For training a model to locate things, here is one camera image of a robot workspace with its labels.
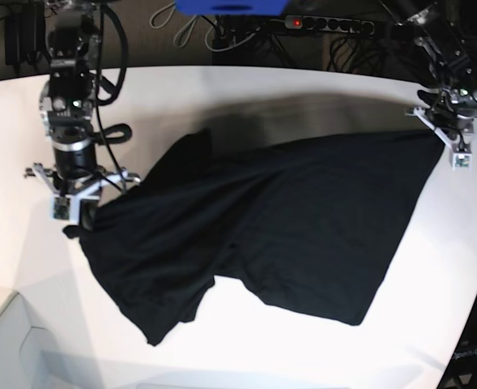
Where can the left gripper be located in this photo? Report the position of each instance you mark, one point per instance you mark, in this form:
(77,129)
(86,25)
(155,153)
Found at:
(451,114)

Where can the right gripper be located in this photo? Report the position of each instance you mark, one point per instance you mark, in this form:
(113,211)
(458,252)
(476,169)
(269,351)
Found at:
(89,187)

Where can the black t-shirt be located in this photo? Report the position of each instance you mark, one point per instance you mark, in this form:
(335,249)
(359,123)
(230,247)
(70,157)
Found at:
(309,226)

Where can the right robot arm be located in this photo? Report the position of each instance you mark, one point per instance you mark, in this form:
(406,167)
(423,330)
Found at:
(69,108)

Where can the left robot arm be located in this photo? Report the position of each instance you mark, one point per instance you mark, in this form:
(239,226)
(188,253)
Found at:
(449,61)

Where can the black power strip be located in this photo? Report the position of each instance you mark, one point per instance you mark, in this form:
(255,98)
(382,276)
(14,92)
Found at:
(327,24)

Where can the white bin bottom left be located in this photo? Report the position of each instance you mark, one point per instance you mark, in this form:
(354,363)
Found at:
(30,356)

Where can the black equipment box left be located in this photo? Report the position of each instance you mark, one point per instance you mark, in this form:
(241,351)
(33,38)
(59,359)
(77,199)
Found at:
(24,34)

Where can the blue box overhead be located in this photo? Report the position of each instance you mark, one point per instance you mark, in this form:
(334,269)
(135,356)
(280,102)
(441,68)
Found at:
(231,7)

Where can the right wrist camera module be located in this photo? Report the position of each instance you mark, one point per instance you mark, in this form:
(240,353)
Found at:
(65,208)

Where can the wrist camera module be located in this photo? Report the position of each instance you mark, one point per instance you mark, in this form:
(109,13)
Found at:
(460,160)
(65,208)

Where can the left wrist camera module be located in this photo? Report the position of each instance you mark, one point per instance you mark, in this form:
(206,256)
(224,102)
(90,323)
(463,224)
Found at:
(460,160)

